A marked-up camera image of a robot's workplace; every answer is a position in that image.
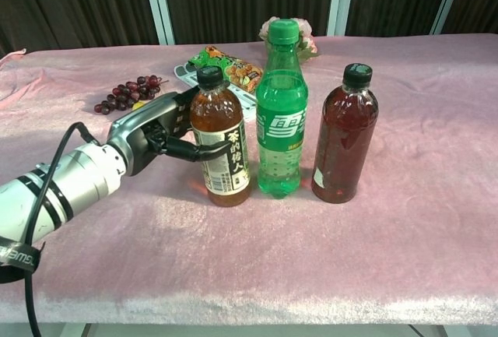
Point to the amber tea bottle with label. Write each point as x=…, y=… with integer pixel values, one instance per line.
x=223, y=150

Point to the dark red grape bunch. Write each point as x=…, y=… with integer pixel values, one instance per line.
x=124, y=93

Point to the green snack packet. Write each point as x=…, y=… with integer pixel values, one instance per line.
x=233, y=65

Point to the white plastic slotted tray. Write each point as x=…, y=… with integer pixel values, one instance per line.
x=183, y=71

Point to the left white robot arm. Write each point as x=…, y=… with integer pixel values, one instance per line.
x=78, y=181

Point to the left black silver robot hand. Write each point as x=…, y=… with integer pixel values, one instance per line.
x=144, y=123

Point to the green Sprite bottle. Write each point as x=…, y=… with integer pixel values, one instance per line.
x=281, y=127

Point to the red tea bottle without label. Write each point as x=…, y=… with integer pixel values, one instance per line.
x=342, y=119

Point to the pink artificial flower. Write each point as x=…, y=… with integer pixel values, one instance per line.
x=308, y=43

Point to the pink plush table cloth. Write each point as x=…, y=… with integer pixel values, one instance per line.
x=249, y=243

